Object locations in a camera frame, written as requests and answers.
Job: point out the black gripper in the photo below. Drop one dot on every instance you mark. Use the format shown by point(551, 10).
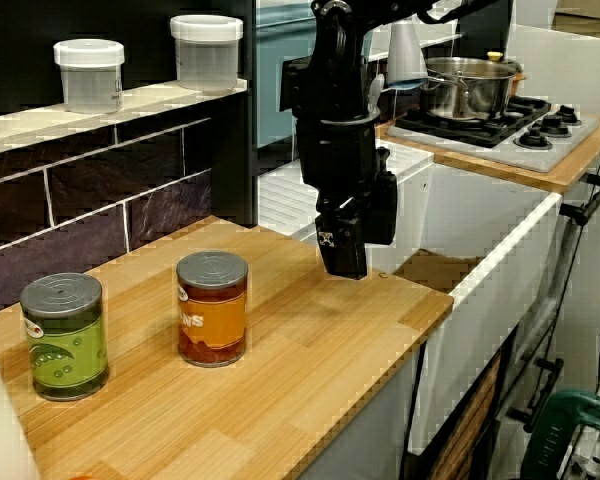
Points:
point(337, 155)

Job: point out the orange beans can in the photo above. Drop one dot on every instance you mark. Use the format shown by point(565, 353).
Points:
point(212, 320)

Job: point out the white toy sink unit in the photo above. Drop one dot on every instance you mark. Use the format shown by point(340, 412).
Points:
point(480, 210)

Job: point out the teal plastic bin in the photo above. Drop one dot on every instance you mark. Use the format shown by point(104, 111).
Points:
point(269, 100)

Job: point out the stainless steel pot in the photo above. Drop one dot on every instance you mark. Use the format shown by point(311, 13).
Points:
point(475, 90)

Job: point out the grey toy faucet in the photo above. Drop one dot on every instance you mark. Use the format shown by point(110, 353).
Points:
point(405, 55)

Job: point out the grey black toy stove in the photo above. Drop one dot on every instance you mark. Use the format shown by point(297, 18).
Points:
point(530, 150)

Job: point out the wooden counter board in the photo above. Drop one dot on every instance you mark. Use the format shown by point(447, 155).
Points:
point(230, 400)

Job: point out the clear jar white lid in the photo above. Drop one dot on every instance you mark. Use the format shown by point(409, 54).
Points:
point(90, 75)
point(206, 55)

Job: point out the green clamp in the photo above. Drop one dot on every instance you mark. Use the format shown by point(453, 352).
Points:
point(555, 430)

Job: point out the green peas can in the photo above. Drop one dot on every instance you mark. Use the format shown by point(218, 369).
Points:
point(65, 345)

